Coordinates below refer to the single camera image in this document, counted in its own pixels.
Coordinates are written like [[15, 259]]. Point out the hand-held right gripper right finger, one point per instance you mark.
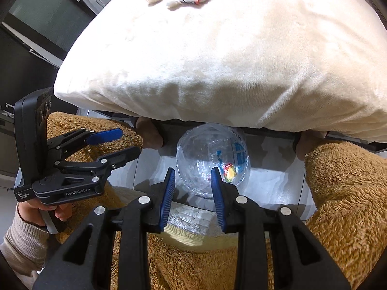
[[219, 201]]

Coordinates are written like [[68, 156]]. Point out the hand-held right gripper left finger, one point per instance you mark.
[[167, 198]]

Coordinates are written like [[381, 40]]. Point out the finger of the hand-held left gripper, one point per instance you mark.
[[105, 135], [121, 157]]

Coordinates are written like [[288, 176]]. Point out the clear plastic bag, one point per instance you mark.
[[208, 154]]

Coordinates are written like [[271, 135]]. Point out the person's left forearm knit sleeve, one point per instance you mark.
[[21, 241]]

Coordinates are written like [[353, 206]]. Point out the person's left hand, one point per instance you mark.
[[30, 214]]

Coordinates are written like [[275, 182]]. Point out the colourful candy wrapper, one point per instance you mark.
[[229, 172]]

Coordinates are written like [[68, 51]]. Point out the person's left leg brown fleece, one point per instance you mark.
[[78, 120]]

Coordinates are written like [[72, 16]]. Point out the white lace seat cushion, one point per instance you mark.
[[187, 222]]

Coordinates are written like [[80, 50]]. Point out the wooden table leg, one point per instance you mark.
[[302, 149], [148, 136]]

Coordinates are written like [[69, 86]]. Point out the dark glass cabinet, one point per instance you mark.
[[39, 18]]

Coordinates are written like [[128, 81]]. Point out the brown fuzzy blanket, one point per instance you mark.
[[347, 202]]

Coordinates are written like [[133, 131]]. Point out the cream plush blanket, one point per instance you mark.
[[217, 60]]

